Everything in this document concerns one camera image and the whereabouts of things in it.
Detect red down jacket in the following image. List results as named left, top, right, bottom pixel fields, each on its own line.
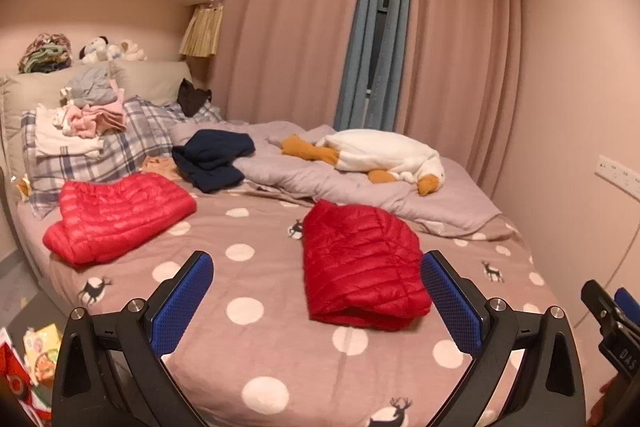
left=302, top=200, right=432, bottom=332
left=42, top=172, right=198, bottom=268

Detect pile of pink clothes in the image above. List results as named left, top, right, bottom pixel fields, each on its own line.
left=54, top=79, right=126, bottom=139

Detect polka dot bed sheet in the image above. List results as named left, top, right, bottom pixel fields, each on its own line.
left=16, top=185, right=561, bottom=427

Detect folded red down jacket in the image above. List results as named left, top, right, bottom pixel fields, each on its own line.
left=42, top=172, right=198, bottom=268

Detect light purple quilt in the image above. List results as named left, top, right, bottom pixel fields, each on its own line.
left=169, top=121, right=500, bottom=237

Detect orange beige garment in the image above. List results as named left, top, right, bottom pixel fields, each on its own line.
left=140, top=156, right=182, bottom=181

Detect navy blue garment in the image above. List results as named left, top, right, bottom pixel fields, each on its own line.
left=171, top=129, right=255, bottom=194

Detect white folded garment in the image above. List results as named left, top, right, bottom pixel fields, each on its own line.
left=35, top=104, right=103, bottom=158

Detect plaid pillow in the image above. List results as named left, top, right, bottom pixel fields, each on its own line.
left=21, top=96, right=222, bottom=219

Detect white goose plush toy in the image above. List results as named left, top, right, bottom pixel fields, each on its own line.
left=281, top=129, right=446, bottom=196

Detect pink curtain right panel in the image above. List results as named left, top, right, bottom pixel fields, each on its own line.
left=394, top=0, right=522, bottom=194

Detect pink curtain panel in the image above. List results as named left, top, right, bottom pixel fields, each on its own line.
left=208, top=0, right=357, bottom=129
left=394, top=0, right=522, bottom=194

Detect black small garment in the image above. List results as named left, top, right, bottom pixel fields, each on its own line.
left=177, top=79, right=212, bottom=117

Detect grey folded garment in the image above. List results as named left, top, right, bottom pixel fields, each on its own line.
left=62, top=67, right=119, bottom=107

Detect beige pillow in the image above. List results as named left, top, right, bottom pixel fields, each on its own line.
left=1, top=61, right=192, bottom=119

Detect small plush toys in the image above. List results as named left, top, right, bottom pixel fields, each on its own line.
left=79, top=36, right=146, bottom=64

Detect colourful folded blanket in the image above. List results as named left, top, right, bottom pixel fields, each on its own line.
left=18, top=34, right=73, bottom=74

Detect blue sheer curtain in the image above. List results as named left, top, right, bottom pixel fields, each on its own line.
left=334, top=0, right=411, bottom=131

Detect pink curtain left panel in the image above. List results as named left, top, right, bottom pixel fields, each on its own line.
left=208, top=0, right=357, bottom=129

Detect white power cable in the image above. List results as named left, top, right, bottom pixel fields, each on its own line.
left=572, top=221, right=640, bottom=327

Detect white wall power strip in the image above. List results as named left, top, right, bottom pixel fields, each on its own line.
left=594, top=155, right=640, bottom=200

